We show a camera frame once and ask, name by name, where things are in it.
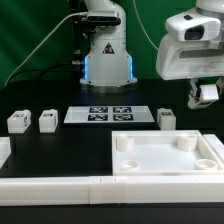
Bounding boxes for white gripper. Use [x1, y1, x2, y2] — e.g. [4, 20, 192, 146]
[156, 34, 224, 109]

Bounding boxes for white square tabletop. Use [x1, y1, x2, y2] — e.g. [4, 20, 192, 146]
[112, 130, 224, 176]

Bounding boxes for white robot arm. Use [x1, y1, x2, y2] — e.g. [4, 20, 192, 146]
[80, 0, 224, 109]

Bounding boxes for white U-shaped obstacle fence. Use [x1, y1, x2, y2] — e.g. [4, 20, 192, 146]
[0, 134, 224, 206]

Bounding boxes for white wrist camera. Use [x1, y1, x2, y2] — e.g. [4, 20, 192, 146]
[166, 13, 221, 42]

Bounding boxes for white AprilTag base plate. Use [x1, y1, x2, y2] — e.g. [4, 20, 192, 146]
[64, 106, 154, 124]

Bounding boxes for white camera cable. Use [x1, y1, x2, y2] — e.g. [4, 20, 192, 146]
[3, 11, 89, 88]

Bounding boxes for black cable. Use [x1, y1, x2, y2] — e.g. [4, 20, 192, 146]
[13, 61, 84, 83]

